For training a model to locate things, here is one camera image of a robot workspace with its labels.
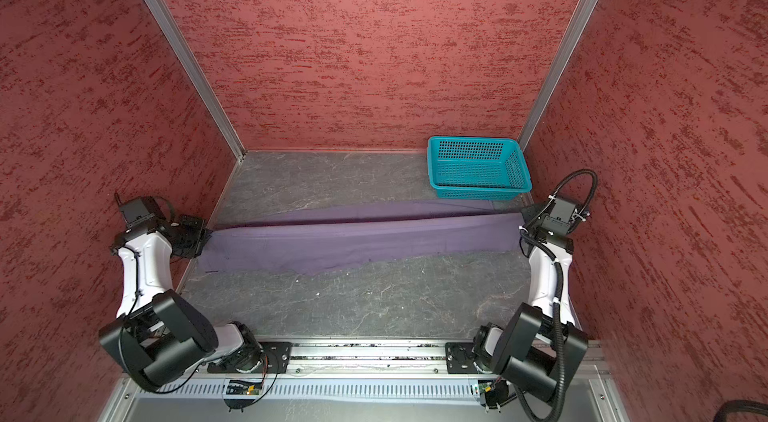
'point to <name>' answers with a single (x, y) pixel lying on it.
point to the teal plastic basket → (477, 168)
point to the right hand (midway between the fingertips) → (526, 211)
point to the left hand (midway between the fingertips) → (214, 232)
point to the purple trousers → (315, 238)
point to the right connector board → (496, 392)
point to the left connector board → (241, 387)
